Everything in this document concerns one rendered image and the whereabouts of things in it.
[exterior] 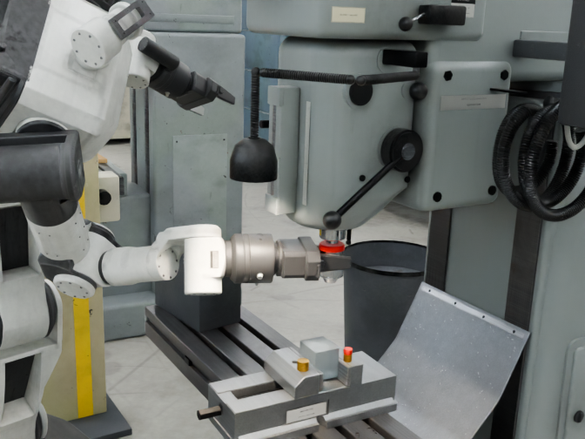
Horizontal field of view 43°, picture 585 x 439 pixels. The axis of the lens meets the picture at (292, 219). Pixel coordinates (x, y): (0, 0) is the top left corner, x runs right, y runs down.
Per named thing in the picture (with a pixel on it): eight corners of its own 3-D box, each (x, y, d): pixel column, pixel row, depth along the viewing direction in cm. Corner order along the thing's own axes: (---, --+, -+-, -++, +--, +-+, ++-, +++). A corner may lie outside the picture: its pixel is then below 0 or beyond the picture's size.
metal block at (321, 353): (314, 381, 139) (315, 353, 137) (299, 368, 144) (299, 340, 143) (338, 376, 142) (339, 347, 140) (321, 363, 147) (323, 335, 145)
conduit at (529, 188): (524, 230, 118) (541, 97, 112) (453, 206, 131) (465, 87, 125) (600, 218, 127) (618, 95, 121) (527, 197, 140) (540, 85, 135)
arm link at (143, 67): (148, 103, 172) (109, 80, 164) (154, 62, 176) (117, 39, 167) (182, 90, 165) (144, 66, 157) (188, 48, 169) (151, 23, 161)
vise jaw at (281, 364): (294, 399, 134) (295, 379, 133) (263, 370, 144) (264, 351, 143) (322, 392, 136) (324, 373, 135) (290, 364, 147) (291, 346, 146)
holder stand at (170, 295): (198, 333, 177) (198, 253, 171) (154, 304, 193) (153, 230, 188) (240, 321, 184) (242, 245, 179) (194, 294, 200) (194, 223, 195)
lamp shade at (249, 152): (219, 178, 111) (220, 137, 110) (246, 171, 117) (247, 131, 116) (259, 185, 108) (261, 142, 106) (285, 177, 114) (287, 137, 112)
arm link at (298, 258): (322, 244, 127) (252, 244, 125) (319, 297, 129) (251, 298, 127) (309, 224, 139) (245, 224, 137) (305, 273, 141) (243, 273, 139)
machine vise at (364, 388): (236, 453, 129) (237, 396, 126) (204, 413, 141) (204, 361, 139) (399, 409, 145) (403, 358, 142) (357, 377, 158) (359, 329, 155)
